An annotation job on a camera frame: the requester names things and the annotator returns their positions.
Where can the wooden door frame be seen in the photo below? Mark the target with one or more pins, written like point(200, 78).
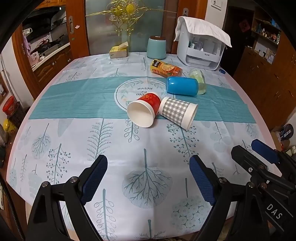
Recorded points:
point(76, 27)

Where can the yellow tissue box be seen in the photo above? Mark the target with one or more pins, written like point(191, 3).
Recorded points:
point(119, 51)

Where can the dark wooden cabinet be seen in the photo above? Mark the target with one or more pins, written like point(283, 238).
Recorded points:
point(267, 58)

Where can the kitchen counter cabinet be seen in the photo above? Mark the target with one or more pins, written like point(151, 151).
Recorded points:
point(51, 65)

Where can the clear green glass cup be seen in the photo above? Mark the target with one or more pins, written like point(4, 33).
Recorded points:
point(198, 75)

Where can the grey checked paper cup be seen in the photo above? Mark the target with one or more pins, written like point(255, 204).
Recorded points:
point(179, 112)

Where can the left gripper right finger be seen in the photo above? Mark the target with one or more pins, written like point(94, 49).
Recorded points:
point(219, 192)

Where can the red paper cup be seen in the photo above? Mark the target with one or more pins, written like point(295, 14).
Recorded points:
point(143, 111)

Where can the white desktop organizer cabinet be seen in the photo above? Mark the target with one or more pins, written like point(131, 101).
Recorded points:
point(199, 51)

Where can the patterned teal tablecloth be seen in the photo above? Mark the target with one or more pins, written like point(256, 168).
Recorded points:
point(148, 190)

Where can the gold ornament door decoration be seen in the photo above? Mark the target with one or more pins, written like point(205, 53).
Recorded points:
point(125, 14)

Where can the orange juice bottle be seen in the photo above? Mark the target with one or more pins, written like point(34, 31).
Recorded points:
point(164, 69)

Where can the white cloth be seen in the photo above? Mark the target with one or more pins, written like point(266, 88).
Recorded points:
point(197, 26)

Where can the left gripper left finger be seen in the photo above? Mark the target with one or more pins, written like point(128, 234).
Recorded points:
point(46, 221)

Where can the red bucket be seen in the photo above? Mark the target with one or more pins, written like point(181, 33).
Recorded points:
point(10, 106)

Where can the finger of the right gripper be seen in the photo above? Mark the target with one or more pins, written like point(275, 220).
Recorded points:
point(245, 159)
point(265, 151)

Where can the light blue canister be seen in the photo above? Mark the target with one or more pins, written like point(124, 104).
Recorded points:
point(156, 47)

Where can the blue plastic cup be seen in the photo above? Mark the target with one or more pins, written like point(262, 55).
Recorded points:
point(182, 86)

